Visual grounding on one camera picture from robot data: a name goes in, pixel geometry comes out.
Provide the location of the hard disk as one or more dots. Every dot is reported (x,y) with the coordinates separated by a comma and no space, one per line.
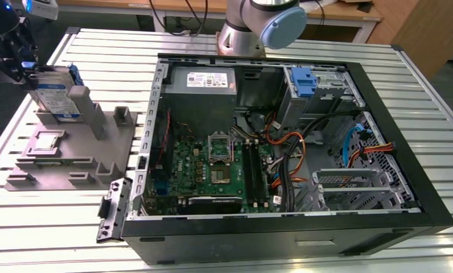
(54,96)

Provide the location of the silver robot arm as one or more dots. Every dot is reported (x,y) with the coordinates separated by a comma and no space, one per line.
(242,34)

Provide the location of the silver disk bay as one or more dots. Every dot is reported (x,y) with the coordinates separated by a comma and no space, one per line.
(364,172)

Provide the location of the silver CPU chip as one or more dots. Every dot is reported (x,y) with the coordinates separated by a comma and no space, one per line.
(46,142)

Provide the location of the grey parts rack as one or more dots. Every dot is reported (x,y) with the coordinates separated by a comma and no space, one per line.
(82,148)

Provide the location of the green RAM stick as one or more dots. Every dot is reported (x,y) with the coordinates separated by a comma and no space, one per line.
(54,162)

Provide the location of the silver power supply unit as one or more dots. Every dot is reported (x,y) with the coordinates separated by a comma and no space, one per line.
(203,113)

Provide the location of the blue expansion slot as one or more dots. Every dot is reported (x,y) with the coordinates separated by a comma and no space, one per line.
(162,189)

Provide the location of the grey expansion card retainer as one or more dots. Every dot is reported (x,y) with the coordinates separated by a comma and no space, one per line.
(114,210)

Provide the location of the green motherboard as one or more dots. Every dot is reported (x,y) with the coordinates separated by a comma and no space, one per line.
(190,182)

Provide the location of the CPU socket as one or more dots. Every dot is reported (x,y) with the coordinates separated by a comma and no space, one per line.
(222,176)

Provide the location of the blue plastic drive carrier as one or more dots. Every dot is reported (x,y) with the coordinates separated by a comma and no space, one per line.
(304,82)

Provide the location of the black RAM slot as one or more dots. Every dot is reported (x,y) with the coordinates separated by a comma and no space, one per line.
(258,170)
(264,170)
(253,170)
(248,170)

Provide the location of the silver drive cage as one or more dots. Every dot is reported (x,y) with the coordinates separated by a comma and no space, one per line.
(293,113)

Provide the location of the black graphics card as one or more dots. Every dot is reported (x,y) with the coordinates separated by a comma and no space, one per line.
(215,203)

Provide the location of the black PC case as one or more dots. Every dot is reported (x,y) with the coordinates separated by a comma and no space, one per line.
(249,241)

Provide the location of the brown wooden cabinet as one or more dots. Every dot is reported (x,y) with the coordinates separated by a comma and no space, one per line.
(420,37)

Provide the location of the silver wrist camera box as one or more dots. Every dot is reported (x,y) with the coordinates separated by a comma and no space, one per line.
(45,11)

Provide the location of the wooden desk white frame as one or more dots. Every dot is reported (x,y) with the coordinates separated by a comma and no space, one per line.
(356,14)

